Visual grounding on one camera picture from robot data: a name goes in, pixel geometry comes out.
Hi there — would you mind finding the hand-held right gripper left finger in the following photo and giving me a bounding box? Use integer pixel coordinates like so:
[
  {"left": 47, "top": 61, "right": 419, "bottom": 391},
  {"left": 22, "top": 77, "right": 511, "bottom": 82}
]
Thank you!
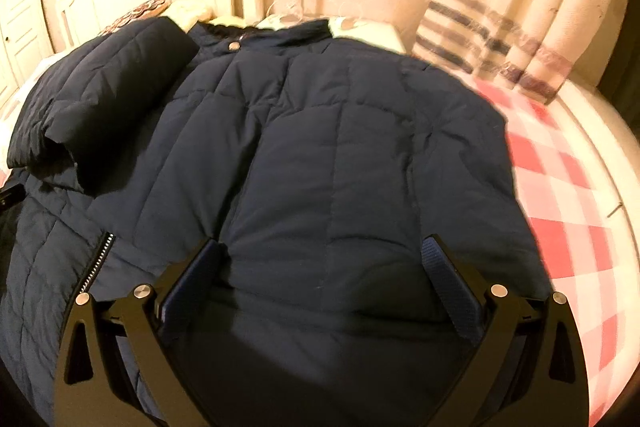
[{"left": 52, "top": 237, "right": 226, "bottom": 427}]

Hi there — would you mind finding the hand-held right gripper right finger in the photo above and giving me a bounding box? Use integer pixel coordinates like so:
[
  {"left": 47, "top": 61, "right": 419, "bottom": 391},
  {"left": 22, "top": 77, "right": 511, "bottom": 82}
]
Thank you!
[{"left": 420, "top": 234, "right": 591, "bottom": 427}]

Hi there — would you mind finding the navy quilted jacket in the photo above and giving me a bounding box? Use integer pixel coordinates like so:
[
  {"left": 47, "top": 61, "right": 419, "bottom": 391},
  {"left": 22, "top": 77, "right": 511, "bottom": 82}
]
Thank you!
[{"left": 0, "top": 16, "right": 556, "bottom": 427}]

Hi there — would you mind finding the red white checkered bed sheet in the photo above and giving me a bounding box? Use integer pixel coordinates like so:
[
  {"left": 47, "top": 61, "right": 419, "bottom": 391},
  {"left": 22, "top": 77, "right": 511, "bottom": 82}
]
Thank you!
[{"left": 465, "top": 74, "right": 626, "bottom": 427}]

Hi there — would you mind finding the cream striped curtain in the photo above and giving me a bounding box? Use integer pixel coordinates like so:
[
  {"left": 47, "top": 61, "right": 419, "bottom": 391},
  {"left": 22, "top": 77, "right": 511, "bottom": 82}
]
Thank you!
[{"left": 412, "top": 0, "right": 632, "bottom": 105}]

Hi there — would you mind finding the cream pillow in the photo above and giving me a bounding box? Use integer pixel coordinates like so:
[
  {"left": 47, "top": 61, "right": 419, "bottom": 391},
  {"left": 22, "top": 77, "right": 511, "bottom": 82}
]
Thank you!
[{"left": 167, "top": 1, "right": 217, "bottom": 32}]

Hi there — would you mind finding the patterned cushion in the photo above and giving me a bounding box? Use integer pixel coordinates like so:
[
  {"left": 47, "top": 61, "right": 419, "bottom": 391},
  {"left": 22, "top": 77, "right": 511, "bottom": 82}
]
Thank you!
[{"left": 100, "top": 0, "right": 169, "bottom": 36}]

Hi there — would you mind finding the white wardrobe door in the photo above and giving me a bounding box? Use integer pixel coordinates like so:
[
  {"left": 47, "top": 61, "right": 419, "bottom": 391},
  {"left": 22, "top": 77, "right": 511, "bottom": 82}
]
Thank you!
[{"left": 0, "top": 0, "right": 54, "bottom": 108}]

